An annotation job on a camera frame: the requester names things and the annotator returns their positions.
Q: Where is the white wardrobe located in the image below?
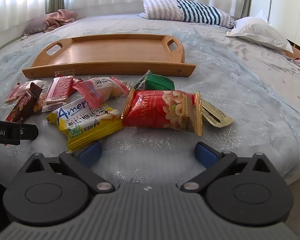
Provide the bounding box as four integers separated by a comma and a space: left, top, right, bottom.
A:
249, 0, 300, 53

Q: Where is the white pillow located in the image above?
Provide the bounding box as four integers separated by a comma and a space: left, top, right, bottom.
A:
225, 10, 294, 54

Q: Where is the red peanut snack bag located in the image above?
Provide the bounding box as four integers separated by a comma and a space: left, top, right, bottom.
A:
121, 89, 203, 137

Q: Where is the bed with grey sheet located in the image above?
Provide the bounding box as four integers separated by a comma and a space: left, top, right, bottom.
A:
0, 12, 300, 180

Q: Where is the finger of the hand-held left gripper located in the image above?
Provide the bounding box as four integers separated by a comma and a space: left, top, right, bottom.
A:
19, 124, 39, 141

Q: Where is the purple pillow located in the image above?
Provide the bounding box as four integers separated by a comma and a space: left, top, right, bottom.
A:
22, 15, 50, 35

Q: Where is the striped pillow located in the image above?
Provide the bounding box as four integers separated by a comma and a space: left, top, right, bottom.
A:
137, 0, 235, 28

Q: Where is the pink cloth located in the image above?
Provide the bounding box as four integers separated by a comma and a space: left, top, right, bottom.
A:
44, 9, 78, 32

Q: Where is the wooden tray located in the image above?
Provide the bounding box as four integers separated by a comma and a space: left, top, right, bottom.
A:
22, 34, 196, 79

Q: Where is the pink bun packet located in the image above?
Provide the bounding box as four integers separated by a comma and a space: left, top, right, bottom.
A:
72, 76, 131, 110

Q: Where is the gold snack packet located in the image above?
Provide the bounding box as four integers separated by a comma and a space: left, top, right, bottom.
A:
201, 98, 236, 128

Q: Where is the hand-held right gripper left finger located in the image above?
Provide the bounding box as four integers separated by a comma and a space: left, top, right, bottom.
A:
11, 140, 115, 194

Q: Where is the red cracker packet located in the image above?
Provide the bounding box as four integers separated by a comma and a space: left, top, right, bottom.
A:
41, 75, 75, 112
4, 81, 33, 103

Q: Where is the light blue snowflake cloth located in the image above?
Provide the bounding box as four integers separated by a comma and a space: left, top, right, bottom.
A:
0, 22, 300, 180

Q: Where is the brown chocolate bar packet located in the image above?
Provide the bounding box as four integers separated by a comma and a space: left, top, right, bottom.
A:
5, 82, 45, 123

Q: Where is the green snack packet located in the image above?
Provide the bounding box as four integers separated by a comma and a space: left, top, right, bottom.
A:
132, 69, 175, 91

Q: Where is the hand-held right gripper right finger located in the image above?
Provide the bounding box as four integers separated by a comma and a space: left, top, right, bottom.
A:
180, 142, 287, 194

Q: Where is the yellow wafer packet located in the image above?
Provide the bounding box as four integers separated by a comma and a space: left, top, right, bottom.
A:
47, 97, 124, 152

